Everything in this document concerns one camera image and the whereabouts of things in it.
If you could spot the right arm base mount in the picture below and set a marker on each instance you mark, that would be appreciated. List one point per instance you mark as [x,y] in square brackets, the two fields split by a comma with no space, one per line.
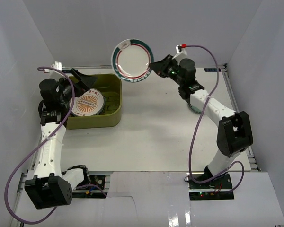
[214,190]

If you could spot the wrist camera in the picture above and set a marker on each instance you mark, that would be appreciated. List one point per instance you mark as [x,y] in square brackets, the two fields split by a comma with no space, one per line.
[57,65]
[181,52]

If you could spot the white plate with teal rim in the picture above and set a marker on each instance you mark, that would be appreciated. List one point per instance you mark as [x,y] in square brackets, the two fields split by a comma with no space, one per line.
[131,60]

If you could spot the green plastic bin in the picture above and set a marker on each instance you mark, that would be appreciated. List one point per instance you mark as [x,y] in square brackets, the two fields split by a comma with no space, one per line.
[111,87]

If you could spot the small green blue patterned plate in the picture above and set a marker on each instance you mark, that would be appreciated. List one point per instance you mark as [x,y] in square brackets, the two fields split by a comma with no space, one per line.
[194,109]

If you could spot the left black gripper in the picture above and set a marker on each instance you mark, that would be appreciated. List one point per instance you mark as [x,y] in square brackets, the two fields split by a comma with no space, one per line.
[75,83]

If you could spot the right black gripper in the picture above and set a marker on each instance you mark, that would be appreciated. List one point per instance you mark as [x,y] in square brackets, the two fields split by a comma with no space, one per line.
[160,68]

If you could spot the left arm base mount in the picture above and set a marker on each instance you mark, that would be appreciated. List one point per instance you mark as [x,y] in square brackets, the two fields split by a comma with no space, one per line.
[87,189]

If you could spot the white plate with orange pattern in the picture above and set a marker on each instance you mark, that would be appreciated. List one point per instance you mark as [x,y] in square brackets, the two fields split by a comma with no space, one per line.
[89,104]

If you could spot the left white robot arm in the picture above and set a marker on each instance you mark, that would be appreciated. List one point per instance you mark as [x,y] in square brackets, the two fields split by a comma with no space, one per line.
[51,187]

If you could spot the teal scalloped plate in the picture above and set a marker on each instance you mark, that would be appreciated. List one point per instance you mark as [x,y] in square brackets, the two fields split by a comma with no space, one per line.
[103,107]

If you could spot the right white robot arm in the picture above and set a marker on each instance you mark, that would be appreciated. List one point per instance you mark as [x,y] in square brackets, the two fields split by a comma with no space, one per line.
[234,134]

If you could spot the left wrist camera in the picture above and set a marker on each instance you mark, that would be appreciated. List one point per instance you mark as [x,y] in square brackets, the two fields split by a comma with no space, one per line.
[57,65]

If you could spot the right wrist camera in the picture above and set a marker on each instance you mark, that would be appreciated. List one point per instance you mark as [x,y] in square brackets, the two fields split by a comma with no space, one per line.
[181,52]

